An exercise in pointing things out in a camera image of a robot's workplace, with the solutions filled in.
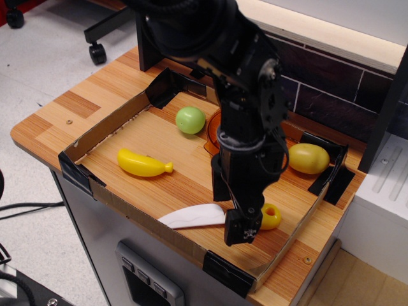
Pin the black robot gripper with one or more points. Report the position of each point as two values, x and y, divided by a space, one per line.
240 172

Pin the yellow toy banana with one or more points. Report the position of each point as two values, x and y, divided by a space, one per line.
142 166

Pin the orange transparent plastic pot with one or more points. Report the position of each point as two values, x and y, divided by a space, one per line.
212 146

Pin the green toy apple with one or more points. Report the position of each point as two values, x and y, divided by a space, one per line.
190 120

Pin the yellow handled white toy knife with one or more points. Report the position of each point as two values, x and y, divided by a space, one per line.
212 214

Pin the yellow toy potato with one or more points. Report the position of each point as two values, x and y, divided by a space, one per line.
308 158

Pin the black vertical shelf post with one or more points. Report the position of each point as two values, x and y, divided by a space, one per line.
380 133

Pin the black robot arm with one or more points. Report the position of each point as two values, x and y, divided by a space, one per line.
215 38

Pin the cardboard fence with black tape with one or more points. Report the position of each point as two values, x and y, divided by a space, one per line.
111 205

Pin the black chair caster wheel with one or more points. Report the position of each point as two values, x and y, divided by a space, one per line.
97 53

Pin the black caster wheel far left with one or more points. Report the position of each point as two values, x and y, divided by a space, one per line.
15 18

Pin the grey oven control panel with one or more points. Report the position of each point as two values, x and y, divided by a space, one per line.
146 285

